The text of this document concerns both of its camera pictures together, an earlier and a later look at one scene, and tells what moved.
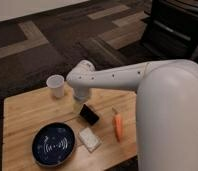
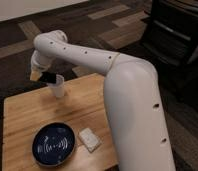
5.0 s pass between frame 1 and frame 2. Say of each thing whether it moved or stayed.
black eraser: moved
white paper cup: stayed
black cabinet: stayed
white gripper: moved
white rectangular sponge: stayed
